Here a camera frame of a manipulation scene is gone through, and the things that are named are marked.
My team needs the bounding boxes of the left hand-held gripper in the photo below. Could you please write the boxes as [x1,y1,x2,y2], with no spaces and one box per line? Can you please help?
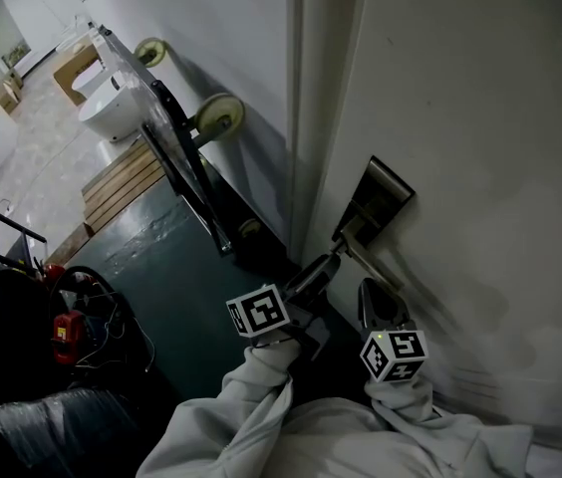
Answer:
[225,253,343,362]

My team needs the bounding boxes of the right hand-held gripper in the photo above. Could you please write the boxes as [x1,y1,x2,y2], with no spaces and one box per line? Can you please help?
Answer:
[358,277,429,384]

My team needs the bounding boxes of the person's right forearm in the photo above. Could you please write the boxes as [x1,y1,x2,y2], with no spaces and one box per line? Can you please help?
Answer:
[364,374,437,433]

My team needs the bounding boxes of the person's left forearm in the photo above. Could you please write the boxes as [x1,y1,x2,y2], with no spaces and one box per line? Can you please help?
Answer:
[220,338,303,408]

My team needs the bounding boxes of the metal door lever lock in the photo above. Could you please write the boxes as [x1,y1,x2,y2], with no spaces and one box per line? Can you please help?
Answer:
[330,154,418,294]

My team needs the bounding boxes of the white door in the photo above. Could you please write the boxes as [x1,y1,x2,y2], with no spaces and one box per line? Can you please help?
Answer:
[300,0,562,456]

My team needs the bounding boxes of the person's black trouser legs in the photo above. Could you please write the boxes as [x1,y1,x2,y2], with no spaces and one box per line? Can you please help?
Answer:
[288,334,375,408]

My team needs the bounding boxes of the person's grey hoodie torso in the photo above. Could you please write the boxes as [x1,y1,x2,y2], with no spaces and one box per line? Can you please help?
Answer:
[135,394,534,478]

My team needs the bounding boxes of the metal platform trolley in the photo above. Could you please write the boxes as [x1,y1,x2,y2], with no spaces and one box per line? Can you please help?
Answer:
[97,24,265,255]

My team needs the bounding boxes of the wooden slat ramp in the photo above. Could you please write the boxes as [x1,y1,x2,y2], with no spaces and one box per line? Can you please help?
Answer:
[44,138,168,267]

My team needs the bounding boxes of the red power tool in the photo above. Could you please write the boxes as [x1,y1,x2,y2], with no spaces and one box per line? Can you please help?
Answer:
[51,310,86,365]

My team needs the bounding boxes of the large white oval bathtub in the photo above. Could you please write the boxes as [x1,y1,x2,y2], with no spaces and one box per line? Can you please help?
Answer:
[77,74,145,144]

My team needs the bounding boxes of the red fire extinguisher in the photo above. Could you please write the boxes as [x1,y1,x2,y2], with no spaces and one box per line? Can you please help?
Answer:
[36,261,66,284]

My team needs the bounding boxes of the plastic-wrapped dark bundle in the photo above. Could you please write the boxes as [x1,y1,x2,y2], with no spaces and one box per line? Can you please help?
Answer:
[0,385,139,478]

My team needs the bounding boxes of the small white oval bathtub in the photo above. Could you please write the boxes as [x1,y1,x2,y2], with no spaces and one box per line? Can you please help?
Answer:
[70,59,109,95]

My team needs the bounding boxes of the white toilet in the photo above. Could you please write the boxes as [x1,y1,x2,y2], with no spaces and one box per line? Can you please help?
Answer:
[88,22,111,69]

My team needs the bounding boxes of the large brown cardboard box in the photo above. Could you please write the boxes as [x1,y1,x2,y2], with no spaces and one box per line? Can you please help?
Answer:
[52,42,101,108]

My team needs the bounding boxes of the small brown cardboard box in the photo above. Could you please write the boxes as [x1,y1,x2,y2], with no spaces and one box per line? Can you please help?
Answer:
[0,81,19,120]

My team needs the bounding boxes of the tangle of thin wires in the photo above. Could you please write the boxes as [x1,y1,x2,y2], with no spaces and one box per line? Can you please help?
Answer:
[73,290,157,374]

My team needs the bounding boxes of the framed green wall picture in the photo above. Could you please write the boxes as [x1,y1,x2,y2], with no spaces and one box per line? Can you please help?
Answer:
[0,39,31,70]

